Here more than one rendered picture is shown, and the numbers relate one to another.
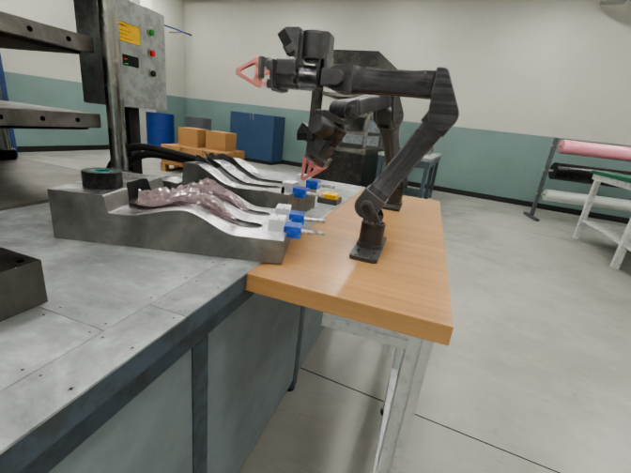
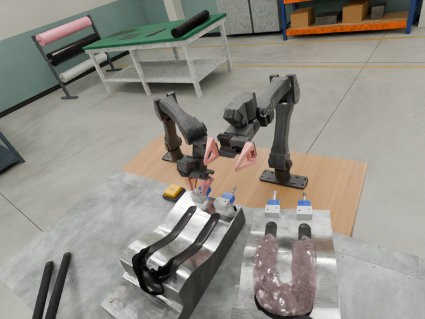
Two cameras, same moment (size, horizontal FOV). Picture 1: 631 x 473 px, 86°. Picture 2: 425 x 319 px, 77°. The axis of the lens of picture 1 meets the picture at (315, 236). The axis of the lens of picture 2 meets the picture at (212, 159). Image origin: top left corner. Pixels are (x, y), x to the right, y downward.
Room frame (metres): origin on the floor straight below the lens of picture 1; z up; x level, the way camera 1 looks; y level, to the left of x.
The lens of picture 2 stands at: (0.73, 0.74, 1.63)
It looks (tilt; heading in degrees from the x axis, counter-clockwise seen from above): 36 degrees down; 295
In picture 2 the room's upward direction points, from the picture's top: 17 degrees counter-clockwise
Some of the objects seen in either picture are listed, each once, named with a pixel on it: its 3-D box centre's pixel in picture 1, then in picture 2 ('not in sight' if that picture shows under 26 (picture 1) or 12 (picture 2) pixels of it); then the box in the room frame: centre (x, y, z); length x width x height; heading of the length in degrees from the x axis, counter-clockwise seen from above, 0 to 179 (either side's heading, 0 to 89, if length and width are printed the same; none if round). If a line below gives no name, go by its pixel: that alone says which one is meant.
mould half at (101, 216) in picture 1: (191, 211); (287, 274); (0.80, 0.32, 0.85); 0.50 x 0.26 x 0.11; 90
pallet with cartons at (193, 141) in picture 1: (204, 151); not in sight; (6.01, 2.11, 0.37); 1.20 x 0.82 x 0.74; 76
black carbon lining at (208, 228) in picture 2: (240, 170); (177, 241); (1.16, 0.28, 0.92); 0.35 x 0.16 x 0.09; 73
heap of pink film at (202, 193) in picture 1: (192, 194); (284, 264); (0.81, 0.31, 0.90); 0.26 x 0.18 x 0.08; 90
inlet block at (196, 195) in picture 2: (315, 184); (205, 188); (1.14, 0.02, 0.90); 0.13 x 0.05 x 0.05; 73
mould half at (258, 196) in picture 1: (238, 183); (176, 252); (1.17, 0.29, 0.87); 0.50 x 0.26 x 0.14; 73
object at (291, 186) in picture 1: (303, 192); (228, 197); (1.03, 0.05, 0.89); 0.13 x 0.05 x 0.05; 73
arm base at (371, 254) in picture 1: (371, 235); (282, 173); (0.85, -0.15, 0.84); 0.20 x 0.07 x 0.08; 164
